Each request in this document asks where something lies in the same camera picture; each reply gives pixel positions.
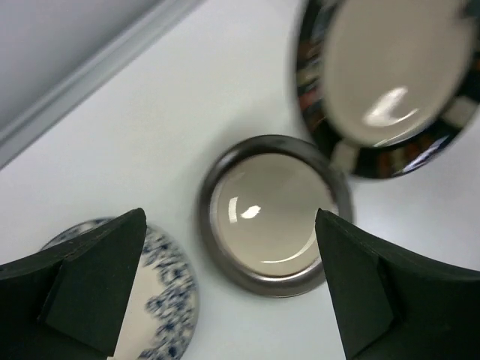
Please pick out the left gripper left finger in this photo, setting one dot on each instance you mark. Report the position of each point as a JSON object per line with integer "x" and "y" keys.
{"x": 69, "y": 301}

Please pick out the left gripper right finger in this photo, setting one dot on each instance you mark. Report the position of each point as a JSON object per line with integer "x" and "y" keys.
{"x": 392, "y": 303}

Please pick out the striped dark rim plate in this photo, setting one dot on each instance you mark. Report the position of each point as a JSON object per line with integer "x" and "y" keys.
{"x": 384, "y": 86}

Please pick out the blue floral plate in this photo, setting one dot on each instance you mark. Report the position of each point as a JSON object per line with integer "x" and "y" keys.
{"x": 163, "y": 309}

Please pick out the silver rim plate on table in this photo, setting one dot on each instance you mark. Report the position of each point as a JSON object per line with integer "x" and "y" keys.
{"x": 256, "y": 213}

